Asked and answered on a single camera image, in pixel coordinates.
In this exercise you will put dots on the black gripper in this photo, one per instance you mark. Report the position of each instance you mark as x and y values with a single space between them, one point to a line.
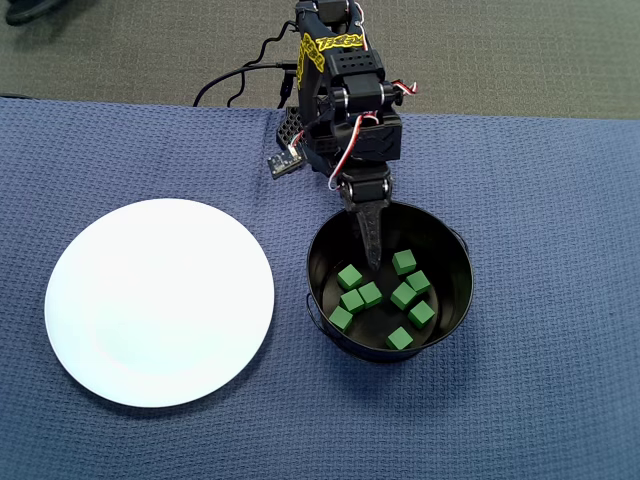
369 191

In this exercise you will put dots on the black shoe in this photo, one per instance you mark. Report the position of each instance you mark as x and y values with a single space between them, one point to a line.
30 10

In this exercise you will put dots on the white round plate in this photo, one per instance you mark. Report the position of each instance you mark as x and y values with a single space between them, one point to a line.
160 300

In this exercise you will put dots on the black camera circuit board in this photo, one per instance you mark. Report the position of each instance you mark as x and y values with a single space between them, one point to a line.
285 162

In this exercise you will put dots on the black metal bucket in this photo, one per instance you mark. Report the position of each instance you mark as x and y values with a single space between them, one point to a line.
440 240

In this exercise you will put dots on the blue woven tablecloth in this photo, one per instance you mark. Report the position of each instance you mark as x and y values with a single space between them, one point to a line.
500 400

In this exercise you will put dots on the green cube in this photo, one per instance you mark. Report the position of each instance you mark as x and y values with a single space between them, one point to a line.
404 262
399 338
370 294
418 281
421 314
403 295
341 318
352 301
349 276

